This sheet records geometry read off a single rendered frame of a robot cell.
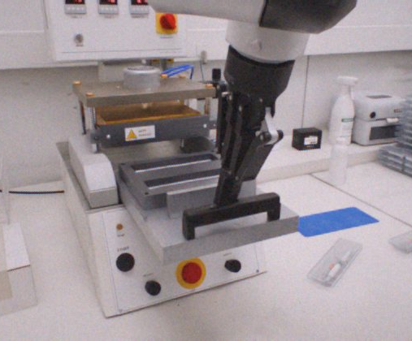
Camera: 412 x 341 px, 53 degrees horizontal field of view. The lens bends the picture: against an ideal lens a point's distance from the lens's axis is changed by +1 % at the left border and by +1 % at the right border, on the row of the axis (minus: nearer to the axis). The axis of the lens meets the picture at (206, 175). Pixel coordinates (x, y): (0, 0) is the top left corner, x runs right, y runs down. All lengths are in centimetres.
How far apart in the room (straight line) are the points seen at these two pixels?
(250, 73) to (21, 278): 56
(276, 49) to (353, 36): 138
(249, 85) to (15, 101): 101
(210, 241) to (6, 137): 94
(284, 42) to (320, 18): 10
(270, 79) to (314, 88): 133
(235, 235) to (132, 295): 27
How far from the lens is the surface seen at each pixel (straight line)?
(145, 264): 78
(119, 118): 85
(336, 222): 112
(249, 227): 60
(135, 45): 105
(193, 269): 80
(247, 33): 43
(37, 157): 141
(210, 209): 56
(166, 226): 60
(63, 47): 102
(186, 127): 87
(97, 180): 76
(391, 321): 83
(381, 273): 96
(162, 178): 70
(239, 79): 45
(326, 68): 180
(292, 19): 33
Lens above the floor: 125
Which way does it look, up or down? 21 degrees down
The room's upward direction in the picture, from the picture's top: straight up
